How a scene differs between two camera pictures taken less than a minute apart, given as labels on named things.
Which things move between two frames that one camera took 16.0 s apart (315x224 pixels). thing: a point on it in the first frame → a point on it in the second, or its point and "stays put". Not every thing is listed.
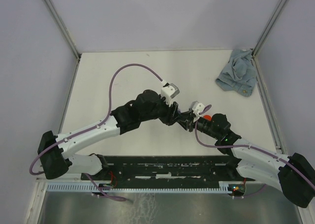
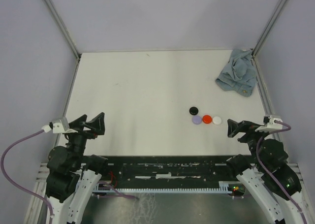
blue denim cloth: [240, 74] stays put
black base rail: [167, 168] stays put
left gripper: [172, 112] → [97, 125]
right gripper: [189, 123] → [248, 127]
